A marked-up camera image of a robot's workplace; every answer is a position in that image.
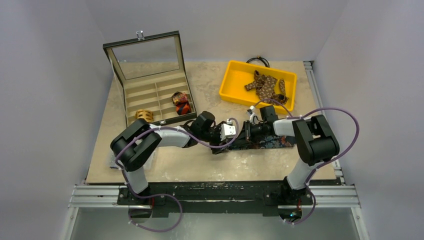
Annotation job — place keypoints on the tan patterned rolled tie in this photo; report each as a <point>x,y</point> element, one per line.
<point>144,114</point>

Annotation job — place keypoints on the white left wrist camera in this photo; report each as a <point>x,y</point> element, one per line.
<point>227,131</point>

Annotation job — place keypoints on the yellow plastic tray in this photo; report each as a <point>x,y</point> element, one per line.
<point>239,73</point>

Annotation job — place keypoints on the brown floral tie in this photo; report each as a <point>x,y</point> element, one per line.
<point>268,87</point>

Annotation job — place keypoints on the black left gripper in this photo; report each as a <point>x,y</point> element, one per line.
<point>218,141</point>

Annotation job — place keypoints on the black mounting base rail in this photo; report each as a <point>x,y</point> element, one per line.
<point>270,198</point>

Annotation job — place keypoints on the orange navy rolled tie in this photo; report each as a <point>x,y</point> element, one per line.
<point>181,102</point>

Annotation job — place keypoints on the black tie storage box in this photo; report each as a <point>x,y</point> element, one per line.
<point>149,69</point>

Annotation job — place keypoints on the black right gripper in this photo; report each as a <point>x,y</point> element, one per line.
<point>247,131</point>

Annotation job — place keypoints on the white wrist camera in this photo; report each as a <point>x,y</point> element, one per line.
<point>253,118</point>
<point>227,131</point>

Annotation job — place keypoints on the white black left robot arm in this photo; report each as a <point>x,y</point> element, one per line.
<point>134,146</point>

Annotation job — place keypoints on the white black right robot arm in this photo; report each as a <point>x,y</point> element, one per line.
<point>314,139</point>

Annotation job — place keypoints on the aluminium frame rail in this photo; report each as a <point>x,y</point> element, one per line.
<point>101,209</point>

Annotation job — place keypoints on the clear plastic screw box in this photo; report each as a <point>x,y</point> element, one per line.
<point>147,165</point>

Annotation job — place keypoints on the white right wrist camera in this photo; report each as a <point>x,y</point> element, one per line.
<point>253,118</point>

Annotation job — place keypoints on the navy floral tie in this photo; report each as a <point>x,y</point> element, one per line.
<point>262,142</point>

